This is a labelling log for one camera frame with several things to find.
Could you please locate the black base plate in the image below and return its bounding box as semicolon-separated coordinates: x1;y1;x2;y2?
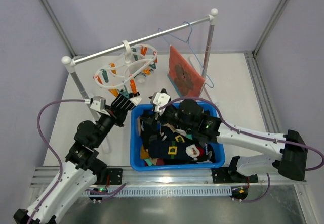
100;168;123;185
211;167;258;184

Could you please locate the aluminium rail frame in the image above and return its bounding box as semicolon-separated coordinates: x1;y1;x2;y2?
30;52;308;197

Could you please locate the orange bear towel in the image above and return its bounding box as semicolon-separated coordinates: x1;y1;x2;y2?
168;46;206;97

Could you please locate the blue plastic bin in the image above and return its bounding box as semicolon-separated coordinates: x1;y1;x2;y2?
130;104;225;171

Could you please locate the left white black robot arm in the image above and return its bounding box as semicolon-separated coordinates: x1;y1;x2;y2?
13;108;127;223

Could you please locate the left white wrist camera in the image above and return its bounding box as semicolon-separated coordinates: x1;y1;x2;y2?
84;96;108;114

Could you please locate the blue wire hanger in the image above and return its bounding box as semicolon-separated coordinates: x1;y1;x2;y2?
168;21;214;88

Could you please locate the white clothes rack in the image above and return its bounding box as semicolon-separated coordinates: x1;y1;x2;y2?
61;8;218;97

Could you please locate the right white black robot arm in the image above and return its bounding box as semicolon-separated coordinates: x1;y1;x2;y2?
140;89;308;181

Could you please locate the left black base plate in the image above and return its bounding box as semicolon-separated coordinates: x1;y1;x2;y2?
100;168;123;185

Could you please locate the white oval clip hanger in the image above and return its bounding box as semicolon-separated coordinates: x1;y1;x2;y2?
93;40;158;90

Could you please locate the navy santa belt sock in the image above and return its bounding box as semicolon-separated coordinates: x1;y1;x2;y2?
148;140;216;165

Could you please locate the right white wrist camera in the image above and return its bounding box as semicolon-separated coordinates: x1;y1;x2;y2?
149;92;171;115

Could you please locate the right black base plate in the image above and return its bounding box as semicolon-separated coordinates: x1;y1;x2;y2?
211;167;258;184

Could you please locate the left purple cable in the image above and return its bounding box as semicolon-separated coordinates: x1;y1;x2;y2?
26;99;127;224

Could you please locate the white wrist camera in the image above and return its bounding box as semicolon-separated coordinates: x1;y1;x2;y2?
149;92;171;115
84;96;108;114

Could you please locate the orange clothes peg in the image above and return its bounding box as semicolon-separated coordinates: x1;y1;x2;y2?
130;79;137;94

